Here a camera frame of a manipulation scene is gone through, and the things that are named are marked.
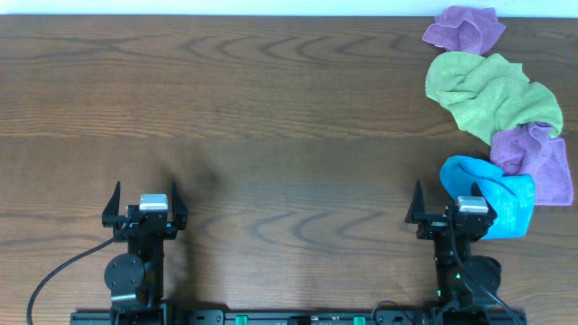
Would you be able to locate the purple cloth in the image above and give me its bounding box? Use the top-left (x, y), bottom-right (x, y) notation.
top-left (490, 122), bottom-right (573, 206)
top-left (422, 5), bottom-right (506, 55)

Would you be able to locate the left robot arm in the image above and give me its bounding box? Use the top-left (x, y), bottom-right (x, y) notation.
top-left (102, 184), bottom-right (188, 313)

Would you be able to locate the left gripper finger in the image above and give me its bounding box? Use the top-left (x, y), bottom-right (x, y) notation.
top-left (171, 182), bottom-right (188, 230)
top-left (102, 181), bottom-right (121, 218)

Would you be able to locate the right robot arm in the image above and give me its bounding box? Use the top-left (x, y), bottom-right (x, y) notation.
top-left (405, 181), bottom-right (501, 310)

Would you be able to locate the purple cloth at right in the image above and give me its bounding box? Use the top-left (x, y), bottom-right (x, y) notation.
top-left (490, 122), bottom-right (573, 206)

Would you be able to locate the purple cloth at top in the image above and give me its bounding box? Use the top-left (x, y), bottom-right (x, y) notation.
top-left (422, 5), bottom-right (506, 55)

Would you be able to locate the blue microfibre cloth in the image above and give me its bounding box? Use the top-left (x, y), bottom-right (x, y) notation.
top-left (439, 155), bottom-right (535, 239)

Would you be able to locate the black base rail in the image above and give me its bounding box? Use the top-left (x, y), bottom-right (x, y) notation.
top-left (70, 304), bottom-right (527, 325)

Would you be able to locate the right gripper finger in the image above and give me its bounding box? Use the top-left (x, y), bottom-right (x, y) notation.
top-left (405, 181), bottom-right (425, 224)
top-left (471, 182), bottom-right (498, 220)

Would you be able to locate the green microfibre cloth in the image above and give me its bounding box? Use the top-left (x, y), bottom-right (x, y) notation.
top-left (424, 51), bottom-right (564, 144)

